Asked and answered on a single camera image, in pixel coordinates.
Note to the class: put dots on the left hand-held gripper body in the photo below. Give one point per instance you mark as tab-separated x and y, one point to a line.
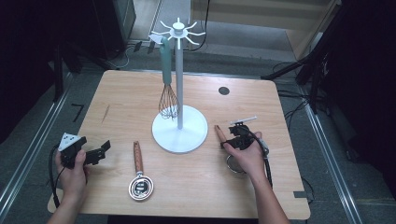
70	152

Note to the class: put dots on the white paper tag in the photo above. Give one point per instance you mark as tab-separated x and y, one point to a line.
155	38

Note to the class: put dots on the dark cabinet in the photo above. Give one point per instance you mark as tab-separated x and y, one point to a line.
115	28

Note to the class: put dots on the white utensil rack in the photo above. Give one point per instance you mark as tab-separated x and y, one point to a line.
179	130

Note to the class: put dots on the black metal stand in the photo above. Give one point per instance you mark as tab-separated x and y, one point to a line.
314	62

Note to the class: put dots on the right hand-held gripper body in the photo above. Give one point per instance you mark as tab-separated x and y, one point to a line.
241	137

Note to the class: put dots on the black tape patch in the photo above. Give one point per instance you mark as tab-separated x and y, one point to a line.
300	194

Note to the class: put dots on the black round table grommet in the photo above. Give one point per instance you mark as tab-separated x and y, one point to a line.
223	90

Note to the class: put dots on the person's right hand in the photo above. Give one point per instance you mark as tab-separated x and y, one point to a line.
247	161

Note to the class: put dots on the person's left hand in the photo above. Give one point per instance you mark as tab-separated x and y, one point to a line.
73	180

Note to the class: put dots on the metal floor rail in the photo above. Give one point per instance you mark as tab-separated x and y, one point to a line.
34	146
333	165

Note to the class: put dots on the black upright post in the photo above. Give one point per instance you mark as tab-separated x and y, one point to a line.
58	74

